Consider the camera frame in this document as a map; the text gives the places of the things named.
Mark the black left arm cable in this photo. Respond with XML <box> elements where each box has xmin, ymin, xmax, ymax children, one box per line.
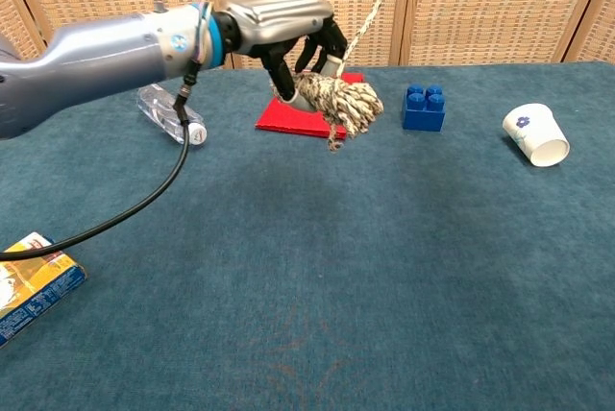
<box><xmin>0</xmin><ymin>58</ymin><xmax>205</xmax><ymax>261</ymax></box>

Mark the blue toy building brick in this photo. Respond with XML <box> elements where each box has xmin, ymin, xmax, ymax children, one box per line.
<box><xmin>402</xmin><ymin>84</ymin><xmax>447</xmax><ymax>133</ymax></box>

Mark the teal table cloth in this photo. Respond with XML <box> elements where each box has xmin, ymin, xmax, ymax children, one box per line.
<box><xmin>0</xmin><ymin>62</ymin><xmax>615</xmax><ymax>411</ymax></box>

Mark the red flat folder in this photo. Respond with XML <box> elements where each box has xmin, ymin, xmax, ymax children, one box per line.
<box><xmin>255</xmin><ymin>70</ymin><xmax>365</xmax><ymax>141</ymax></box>

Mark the clear plastic water bottle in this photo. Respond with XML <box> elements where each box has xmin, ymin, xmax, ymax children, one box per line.
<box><xmin>136</xmin><ymin>84</ymin><xmax>209</xmax><ymax>146</ymax></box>

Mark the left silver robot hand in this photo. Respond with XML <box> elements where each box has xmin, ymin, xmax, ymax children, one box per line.
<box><xmin>213</xmin><ymin>0</ymin><xmax>349</xmax><ymax>112</ymax></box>

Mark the white flower-print paper cup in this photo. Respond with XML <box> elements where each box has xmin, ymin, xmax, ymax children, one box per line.
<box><xmin>502</xmin><ymin>103</ymin><xmax>572</xmax><ymax>169</ymax></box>

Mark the beige braided rope bundle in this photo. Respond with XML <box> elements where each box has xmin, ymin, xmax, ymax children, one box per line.
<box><xmin>287</xmin><ymin>0</ymin><xmax>391</xmax><ymax>153</ymax></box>

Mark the yellow and blue snack box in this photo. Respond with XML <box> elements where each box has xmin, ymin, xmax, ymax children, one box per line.
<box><xmin>0</xmin><ymin>231</ymin><xmax>88</xmax><ymax>350</ymax></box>

